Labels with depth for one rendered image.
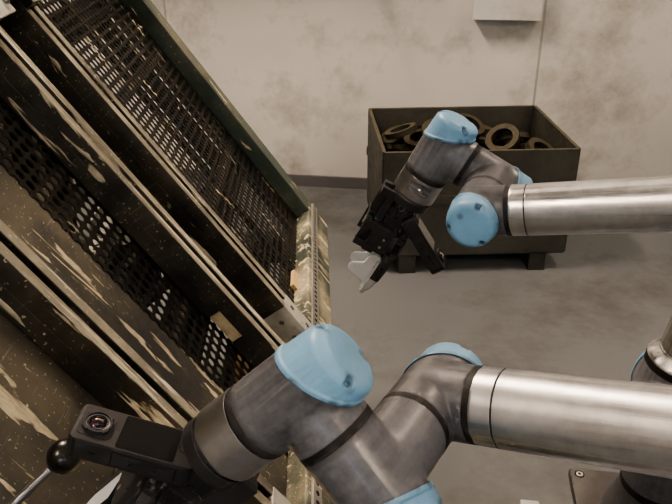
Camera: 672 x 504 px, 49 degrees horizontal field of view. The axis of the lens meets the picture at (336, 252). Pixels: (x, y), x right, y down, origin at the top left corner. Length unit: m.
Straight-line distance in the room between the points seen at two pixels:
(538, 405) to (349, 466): 0.17
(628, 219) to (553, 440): 0.45
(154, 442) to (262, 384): 0.13
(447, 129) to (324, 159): 3.98
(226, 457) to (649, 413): 0.35
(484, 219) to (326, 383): 0.52
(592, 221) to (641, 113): 4.07
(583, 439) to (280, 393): 0.25
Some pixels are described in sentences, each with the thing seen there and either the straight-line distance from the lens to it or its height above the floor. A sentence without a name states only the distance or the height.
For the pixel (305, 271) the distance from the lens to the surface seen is 2.25.
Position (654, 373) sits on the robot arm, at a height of 1.26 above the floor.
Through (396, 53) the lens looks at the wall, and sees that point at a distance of 4.88.
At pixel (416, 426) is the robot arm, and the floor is 1.56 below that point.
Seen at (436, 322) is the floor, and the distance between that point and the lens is 3.69.
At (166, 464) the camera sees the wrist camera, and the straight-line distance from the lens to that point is 0.69.
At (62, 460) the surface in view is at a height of 1.44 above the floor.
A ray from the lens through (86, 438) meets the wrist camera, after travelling 0.70.
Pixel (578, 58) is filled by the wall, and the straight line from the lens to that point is 4.94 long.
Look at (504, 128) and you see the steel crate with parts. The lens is 4.16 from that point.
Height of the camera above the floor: 2.00
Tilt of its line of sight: 28 degrees down
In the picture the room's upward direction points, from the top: straight up
